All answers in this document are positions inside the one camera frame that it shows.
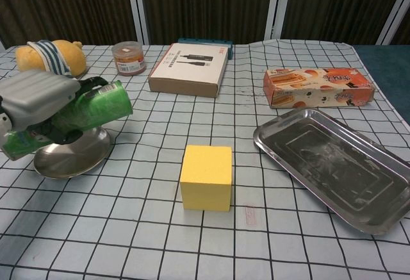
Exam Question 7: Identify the white cardboard product box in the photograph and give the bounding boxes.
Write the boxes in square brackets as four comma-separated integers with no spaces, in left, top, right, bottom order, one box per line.
[147,42,230,99]

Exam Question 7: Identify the yellow plush toy striped shirt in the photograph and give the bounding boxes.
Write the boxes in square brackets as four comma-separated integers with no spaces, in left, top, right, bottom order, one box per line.
[15,38,88,78]

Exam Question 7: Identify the teal rectangular block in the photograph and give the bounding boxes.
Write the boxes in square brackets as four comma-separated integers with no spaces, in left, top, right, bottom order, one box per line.
[177,37,234,60]

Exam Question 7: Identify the dark teal table pad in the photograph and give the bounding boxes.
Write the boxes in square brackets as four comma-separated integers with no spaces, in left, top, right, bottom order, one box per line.
[352,44,410,120]

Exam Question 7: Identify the round gold metal plate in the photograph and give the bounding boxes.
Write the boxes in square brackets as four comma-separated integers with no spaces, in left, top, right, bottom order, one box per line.
[33,125,111,180]

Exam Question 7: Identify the clear jar with brown contents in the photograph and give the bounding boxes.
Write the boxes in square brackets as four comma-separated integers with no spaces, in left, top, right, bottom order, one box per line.
[111,40,147,76]

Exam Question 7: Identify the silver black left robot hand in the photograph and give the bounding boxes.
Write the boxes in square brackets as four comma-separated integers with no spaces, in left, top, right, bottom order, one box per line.
[0,70,111,143]

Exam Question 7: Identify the white black checkered tablecloth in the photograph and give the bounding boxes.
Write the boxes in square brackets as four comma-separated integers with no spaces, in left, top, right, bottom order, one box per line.
[0,38,410,280]

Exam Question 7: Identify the rectangular stainless steel tray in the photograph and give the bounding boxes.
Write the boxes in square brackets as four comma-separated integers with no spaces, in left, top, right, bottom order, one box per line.
[252,108,410,236]

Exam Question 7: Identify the green snack tube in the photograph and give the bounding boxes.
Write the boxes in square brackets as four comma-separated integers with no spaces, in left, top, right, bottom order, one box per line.
[0,79,134,161]

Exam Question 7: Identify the dark folding screen partition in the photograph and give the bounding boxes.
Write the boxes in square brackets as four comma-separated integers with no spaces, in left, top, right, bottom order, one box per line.
[0,0,410,50]

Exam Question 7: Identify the yellow sponge block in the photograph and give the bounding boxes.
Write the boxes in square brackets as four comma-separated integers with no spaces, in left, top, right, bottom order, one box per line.
[179,144,233,213]

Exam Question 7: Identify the orange biscuit box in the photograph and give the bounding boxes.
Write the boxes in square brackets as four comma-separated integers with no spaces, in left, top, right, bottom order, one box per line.
[263,67,376,110]

